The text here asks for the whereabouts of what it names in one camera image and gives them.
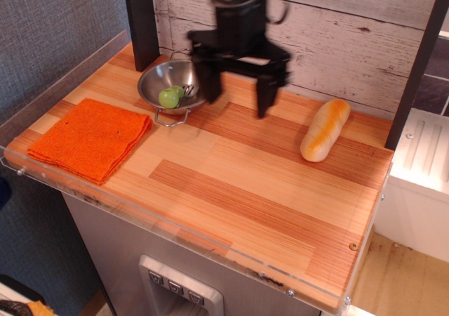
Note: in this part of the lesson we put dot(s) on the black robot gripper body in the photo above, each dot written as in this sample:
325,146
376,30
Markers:
239,41

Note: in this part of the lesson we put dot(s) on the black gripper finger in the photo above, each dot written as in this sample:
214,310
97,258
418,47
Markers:
266,88
209,74

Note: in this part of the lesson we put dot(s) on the toy hot dog bun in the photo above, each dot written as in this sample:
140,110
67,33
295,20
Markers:
324,130

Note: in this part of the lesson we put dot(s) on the small metal spatula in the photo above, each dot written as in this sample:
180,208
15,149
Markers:
187,93

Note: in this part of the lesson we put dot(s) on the green toy apple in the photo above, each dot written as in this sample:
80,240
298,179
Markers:
171,97

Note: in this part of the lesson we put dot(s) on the folded orange cloth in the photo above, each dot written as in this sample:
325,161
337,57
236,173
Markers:
91,140

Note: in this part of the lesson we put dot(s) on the white toy sink unit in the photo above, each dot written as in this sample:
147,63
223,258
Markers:
414,211

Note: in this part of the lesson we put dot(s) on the grey toy fridge cabinet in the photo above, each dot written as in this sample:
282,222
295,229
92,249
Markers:
116,246

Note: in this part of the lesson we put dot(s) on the stainless steel bowl with handles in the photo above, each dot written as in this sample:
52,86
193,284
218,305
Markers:
175,72

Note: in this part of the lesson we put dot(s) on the dark left support post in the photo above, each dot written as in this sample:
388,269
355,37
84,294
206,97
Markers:
143,32

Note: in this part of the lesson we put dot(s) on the dark support post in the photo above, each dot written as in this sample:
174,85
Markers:
143,32
422,58

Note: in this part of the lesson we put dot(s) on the dark right support post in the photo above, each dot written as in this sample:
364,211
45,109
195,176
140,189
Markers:
422,58

